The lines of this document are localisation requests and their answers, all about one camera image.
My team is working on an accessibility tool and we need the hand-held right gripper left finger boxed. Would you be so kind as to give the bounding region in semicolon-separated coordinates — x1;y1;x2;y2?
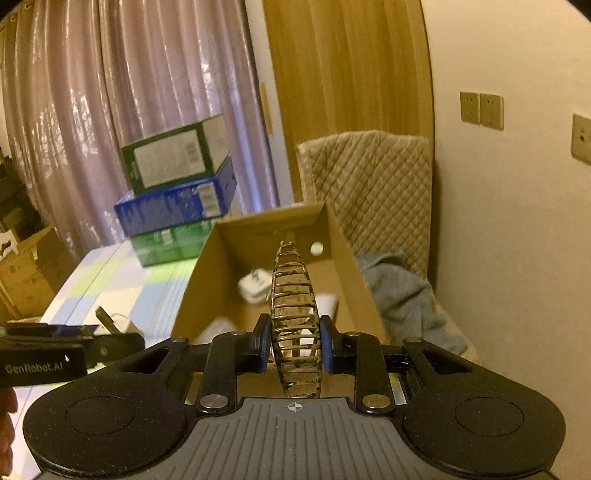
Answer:
113;315;273;414

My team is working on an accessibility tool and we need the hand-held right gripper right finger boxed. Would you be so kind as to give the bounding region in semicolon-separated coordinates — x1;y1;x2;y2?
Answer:
318;315;486;415

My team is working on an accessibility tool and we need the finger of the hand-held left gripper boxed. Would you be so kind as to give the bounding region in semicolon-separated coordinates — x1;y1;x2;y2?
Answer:
85;332;147;369
0;324;100;342

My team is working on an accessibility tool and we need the white plug adapter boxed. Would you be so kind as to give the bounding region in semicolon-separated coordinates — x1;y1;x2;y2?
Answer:
95;305;141;337

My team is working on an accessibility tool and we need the white cube charger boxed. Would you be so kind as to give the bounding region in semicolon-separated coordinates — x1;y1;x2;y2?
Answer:
237;269;273;305

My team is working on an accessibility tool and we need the brown cardboard box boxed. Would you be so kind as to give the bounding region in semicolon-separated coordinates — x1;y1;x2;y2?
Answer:
170;200;387;352

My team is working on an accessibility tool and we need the metal wire spiral holder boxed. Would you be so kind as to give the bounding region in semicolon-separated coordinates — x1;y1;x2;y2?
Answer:
269;240;322;398

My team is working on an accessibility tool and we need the person's left hand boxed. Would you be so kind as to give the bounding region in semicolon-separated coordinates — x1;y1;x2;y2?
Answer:
0;388;20;470

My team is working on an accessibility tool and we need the brown carton on floor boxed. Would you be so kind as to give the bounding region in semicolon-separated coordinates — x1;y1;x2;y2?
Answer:
0;226;77;319

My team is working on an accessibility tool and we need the checked tablecloth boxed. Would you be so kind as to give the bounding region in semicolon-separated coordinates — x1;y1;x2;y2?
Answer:
39;240;213;407

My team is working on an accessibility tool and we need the grey cloth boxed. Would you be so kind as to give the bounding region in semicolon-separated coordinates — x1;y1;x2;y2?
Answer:
358;250;469;356

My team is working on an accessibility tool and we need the bright green carton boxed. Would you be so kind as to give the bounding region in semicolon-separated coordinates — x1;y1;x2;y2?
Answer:
129;220;218;268

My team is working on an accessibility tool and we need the blue carton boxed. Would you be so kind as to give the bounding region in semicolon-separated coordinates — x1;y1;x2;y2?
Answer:
114;154;238;238

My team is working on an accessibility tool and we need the chair with quilted cover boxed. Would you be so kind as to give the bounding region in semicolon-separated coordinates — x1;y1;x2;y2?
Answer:
295;130;485;365

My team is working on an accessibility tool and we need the dark green carton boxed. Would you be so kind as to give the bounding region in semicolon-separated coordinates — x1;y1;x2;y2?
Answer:
121;114;232;195

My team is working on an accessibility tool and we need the pale patterned curtain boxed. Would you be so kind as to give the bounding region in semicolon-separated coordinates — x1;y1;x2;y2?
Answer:
0;0;280;259

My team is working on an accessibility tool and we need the wooden door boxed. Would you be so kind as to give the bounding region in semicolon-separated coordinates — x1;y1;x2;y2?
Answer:
245;0;435;208

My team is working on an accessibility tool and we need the beige wall socket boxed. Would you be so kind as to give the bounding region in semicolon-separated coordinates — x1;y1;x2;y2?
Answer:
571;113;591;167
460;91;481;124
479;93;504;131

